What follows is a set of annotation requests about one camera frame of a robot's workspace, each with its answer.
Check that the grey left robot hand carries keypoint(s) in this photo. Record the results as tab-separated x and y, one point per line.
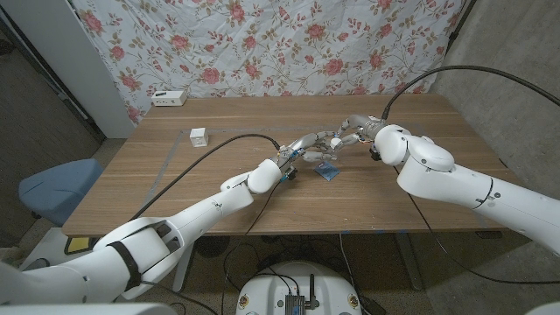
302	142

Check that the white power strip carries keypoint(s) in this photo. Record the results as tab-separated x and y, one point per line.
168	98

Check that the grey table leg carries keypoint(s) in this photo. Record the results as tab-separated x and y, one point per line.
409	262

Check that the white table leg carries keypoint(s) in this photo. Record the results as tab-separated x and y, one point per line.
181	275

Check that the white cube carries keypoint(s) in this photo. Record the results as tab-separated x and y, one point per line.
199	137

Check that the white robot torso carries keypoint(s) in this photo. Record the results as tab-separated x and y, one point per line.
87	310

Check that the blue sugar packet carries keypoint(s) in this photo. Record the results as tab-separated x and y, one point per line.
327	171

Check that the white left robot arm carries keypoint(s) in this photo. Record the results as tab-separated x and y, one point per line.
205	210

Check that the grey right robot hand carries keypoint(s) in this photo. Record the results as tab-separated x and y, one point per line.
367	126

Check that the yellow and black floor marker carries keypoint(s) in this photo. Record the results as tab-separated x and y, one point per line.
79	245

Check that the clear plastic medicine bottle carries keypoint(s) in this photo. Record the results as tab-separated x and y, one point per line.
330	153

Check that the white floor plate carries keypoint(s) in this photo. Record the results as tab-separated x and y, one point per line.
44	245

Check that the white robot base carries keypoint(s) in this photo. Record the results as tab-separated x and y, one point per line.
271	289

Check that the blue padded stool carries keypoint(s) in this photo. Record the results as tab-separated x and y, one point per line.
57	188

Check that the floral backdrop cloth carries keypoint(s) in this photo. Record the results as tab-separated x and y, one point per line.
262	44

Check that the tall white panel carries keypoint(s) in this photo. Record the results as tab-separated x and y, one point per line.
74	57

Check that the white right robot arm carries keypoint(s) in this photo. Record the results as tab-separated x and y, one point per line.
437	175

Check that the black backdrop pole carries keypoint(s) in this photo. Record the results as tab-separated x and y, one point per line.
457	26

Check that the black module with antenna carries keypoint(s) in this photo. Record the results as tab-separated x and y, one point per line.
295	304

